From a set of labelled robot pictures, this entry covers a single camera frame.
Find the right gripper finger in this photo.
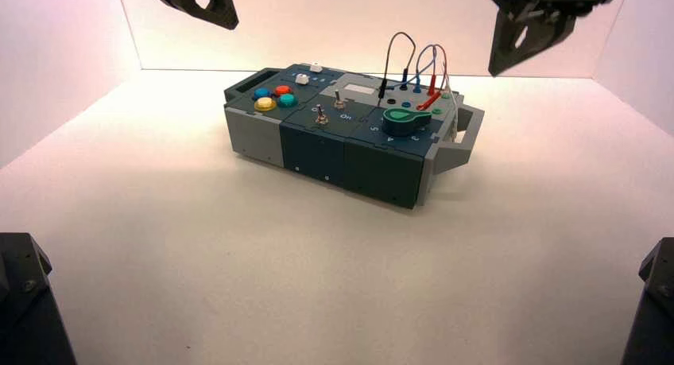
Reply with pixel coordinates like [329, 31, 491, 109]
[488, 10, 560, 78]
[547, 14, 578, 40]

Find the green rotary knob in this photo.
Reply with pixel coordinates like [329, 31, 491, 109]
[382, 107, 433, 138]

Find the blue grey control box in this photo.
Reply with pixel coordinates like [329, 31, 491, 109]
[223, 62, 486, 211]

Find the blue jumper cable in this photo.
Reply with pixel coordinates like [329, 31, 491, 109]
[386, 45, 439, 94]

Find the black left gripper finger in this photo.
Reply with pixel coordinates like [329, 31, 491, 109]
[157, 0, 239, 31]

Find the white jumper cable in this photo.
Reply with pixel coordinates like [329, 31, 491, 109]
[441, 62, 462, 142]

